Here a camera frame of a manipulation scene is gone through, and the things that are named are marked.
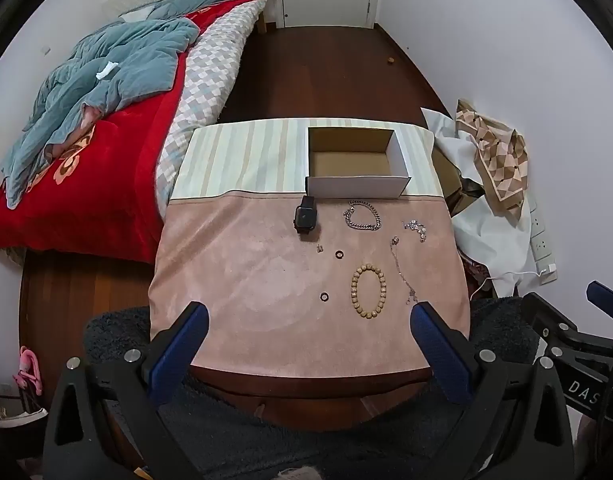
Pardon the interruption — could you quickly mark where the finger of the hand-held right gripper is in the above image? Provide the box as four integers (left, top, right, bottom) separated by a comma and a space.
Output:
523, 292, 613, 361
586, 281, 613, 307

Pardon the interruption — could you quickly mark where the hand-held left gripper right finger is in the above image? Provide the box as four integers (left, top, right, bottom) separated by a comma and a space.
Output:
410, 301, 577, 480

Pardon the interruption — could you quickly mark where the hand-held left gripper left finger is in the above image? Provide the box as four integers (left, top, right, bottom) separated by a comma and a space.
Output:
44, 301, 210, 480

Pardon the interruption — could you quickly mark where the wooden bead bracelet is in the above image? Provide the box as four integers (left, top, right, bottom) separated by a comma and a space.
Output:
350, 263, 388, 319

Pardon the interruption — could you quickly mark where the white cardboard box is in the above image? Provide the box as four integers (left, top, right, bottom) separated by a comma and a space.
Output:
305, 126, 412, 200

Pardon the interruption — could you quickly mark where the white power strip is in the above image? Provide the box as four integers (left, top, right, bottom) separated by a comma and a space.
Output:
529, 200, 557, 276

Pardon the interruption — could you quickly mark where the dark red patterned cloth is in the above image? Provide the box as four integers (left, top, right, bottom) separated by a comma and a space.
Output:
461, 255, 493, 291

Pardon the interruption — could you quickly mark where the pink and striped tablecloth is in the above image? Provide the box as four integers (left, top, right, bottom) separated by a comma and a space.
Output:
149, 117, 472, 378

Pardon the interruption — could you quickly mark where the white cloth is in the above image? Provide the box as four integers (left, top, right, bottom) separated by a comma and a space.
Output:
420, 106, 547, 301

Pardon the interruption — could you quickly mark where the wooden table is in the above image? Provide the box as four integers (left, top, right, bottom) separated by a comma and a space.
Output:
189, 364, 437, 433

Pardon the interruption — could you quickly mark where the pink plastic item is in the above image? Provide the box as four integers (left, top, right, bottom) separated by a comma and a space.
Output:
17, 346, 43, 396

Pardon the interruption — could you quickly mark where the beige geometric patterned scarf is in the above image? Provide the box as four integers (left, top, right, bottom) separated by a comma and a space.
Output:
455, 99, 530, 221

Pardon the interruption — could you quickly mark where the black smartwatch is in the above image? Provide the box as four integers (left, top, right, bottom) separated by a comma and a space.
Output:
293, 195, 321, 235

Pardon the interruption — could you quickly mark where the checkered mattress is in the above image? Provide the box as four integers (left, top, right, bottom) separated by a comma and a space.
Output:
154, 2, 270, 221

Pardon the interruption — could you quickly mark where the blue quilt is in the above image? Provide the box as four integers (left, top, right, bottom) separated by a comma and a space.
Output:
0, 0, 264, 208

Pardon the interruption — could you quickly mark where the white cable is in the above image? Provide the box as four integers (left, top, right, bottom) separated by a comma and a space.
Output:
469, 266, 551, 306

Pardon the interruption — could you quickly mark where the thin silver necklace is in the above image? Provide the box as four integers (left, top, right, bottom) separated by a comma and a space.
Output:
389, 235, 421, 307

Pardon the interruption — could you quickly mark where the silver charm bracelet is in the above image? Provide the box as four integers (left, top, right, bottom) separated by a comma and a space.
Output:
402, 218, 429, 243

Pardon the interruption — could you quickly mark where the silver chain bracelet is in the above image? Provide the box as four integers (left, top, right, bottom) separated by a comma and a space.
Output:
343, 201, 383, 232

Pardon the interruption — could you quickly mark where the wooden bed frame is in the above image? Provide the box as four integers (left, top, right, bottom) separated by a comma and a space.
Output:
256, 0, 278, 36

